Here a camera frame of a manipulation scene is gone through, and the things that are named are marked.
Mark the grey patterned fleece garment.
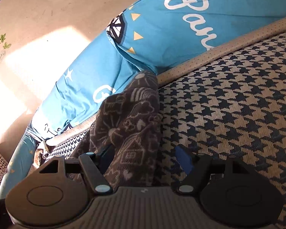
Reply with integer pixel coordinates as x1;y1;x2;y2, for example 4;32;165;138
70;71;162;189

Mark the houndstooth sofa cushion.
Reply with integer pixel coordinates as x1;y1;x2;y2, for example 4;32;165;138
44;14;286;229

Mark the blue cartoon print pillow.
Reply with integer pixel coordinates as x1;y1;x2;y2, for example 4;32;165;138
0;0;286;199

